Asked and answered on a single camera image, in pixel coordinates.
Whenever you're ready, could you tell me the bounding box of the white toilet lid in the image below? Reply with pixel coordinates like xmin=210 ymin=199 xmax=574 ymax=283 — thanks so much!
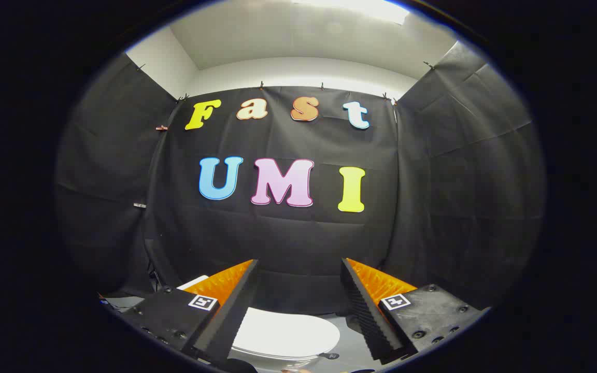
xmin=231 ymin=308 xmax=342 ymax=362

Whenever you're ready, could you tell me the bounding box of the black backdrop cloth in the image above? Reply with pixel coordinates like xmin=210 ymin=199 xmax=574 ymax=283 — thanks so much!
xmin=55 ymin=41 xmax=545 ymax=317

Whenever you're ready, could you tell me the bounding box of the white ceramic toilet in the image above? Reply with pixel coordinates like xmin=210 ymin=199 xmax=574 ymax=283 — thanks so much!
xmin=177 ymin=276 xmax=333 ymax=363

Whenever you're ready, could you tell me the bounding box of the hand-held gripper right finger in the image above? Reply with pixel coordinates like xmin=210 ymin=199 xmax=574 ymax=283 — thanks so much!
xmin=340 ymin=257 xmax=490 ymax=363

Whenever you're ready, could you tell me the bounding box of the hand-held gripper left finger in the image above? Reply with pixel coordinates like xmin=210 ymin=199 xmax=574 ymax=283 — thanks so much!
xmin=121 ymin=259 xmax=259 ymax=364

